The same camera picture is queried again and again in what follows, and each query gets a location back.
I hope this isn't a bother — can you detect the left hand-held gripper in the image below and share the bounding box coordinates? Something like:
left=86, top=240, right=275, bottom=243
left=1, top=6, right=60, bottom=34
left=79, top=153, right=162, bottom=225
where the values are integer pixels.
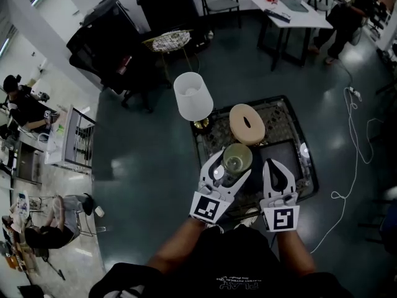
left=189, top=149, right=252, bottom=225

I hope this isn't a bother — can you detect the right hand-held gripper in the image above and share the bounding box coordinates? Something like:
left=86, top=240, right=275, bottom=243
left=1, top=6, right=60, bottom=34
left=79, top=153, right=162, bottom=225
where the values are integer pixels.
left=258, top=158, right=301, bottom=233

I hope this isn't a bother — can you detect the clear drinking glass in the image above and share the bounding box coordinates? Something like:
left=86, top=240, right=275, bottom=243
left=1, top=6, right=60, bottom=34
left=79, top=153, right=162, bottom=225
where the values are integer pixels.
left=222, top=143, right=254, bottom=180

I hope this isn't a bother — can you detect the black tray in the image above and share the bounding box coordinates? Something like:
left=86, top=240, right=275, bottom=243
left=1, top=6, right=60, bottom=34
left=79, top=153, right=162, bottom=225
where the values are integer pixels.
left=251, top=138, right=305, bottom=183

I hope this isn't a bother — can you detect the person's left forearm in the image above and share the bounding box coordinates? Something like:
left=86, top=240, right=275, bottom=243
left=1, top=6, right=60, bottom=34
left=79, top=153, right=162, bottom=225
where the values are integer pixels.
left=145, top=217, right=207, bottom=275

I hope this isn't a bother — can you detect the person's right forearm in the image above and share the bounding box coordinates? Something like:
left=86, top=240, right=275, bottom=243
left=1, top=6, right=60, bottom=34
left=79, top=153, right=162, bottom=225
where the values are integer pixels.
left=274, top=229, right=318, bottom=275

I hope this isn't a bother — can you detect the black glass-top coffee table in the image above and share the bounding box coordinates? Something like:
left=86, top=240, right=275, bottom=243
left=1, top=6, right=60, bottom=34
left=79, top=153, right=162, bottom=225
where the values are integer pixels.
left=189, top=95, right=320, bottom=220

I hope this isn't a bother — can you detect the person's right white shoe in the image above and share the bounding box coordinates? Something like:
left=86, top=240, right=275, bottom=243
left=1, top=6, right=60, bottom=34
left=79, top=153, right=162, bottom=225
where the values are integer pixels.
left=233, top=207, right=261, bottom=228

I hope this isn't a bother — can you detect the person's white shoe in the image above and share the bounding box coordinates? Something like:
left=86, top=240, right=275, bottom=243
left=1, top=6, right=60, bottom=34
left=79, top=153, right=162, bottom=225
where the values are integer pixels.
left=233, top=207, right=261, bottom=228
left=205, top=223, right=225, bottom=235

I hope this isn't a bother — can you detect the person's left white shoe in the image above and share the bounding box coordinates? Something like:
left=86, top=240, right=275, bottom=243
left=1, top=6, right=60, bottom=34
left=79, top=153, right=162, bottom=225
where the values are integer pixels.
left=205, top=223, right=225, bottom=235

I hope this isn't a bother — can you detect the beige round tissue box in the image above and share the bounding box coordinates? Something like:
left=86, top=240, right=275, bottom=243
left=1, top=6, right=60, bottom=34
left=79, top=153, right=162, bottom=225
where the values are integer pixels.
left=228, top=103, right=266, bottom=147

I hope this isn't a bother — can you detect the person's black shirt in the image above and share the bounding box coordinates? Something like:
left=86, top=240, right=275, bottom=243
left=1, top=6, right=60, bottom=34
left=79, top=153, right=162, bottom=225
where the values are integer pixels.
left=88, top=227, right=351, bottom=298

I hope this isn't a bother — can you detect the white shade table lamp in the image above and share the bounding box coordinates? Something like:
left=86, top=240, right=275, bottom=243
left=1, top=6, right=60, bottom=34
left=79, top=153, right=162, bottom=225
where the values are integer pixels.
left=172, top=71, right=215, bottom=130

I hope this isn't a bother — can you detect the dark blue chair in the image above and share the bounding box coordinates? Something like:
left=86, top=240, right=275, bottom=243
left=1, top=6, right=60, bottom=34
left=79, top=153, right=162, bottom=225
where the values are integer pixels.
left=357, top=190, right=397, bottom=255

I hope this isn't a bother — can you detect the white table with black legs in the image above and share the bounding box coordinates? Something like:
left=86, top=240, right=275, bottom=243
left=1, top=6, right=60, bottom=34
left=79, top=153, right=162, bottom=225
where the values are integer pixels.
left=246, top=0, right=335, bottom=71

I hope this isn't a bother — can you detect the black office chair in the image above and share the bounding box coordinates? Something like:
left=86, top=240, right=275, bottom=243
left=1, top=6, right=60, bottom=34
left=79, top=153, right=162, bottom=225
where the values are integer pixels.
left=66, top=0, right=156, bottom=114

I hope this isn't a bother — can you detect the grey chair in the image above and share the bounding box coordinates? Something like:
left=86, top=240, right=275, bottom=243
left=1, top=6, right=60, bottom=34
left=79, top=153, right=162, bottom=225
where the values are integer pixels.
left=199, top=0, right=242, bottom=30

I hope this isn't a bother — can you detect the black bin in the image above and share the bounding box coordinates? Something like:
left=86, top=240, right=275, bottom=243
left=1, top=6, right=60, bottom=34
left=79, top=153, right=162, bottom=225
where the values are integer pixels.
left=136, top=0, right=206, bottom=37

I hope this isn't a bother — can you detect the white cable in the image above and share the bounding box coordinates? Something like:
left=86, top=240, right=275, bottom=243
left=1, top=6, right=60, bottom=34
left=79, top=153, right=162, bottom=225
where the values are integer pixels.
left=310, top=86, right=386, bottom=255

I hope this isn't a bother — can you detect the gold wire stool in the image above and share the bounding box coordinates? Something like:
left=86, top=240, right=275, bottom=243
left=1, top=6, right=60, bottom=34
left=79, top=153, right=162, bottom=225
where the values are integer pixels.
left=141, top=29, right=195, bottom=81

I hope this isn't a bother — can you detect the white table with metal frame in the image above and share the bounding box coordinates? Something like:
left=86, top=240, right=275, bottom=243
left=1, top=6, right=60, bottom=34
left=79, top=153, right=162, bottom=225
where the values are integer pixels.
left=43, top=104, right=97, bottom=176

